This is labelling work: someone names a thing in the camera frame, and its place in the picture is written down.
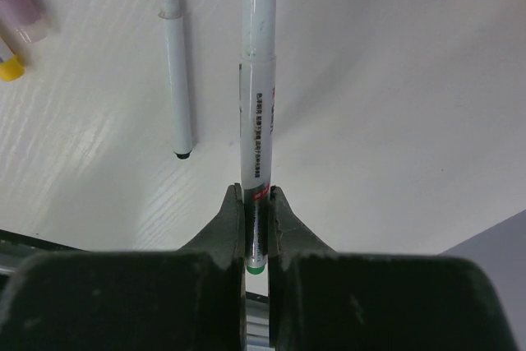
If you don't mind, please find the pink highlighter pen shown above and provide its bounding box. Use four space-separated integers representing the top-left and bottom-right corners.
1 0 48 43

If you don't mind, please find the dark green capped marker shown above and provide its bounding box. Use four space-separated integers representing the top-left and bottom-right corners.
239 0 276 275

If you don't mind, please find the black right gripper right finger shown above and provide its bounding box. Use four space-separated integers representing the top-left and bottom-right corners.
267 186 334 350

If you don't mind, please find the black capped thin marker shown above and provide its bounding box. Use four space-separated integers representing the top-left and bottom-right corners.
159 0 194 160

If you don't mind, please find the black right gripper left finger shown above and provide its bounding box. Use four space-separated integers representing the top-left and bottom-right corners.
178 184 247 350

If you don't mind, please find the aluminium rail front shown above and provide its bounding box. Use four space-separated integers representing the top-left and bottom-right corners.
1 232 270 350

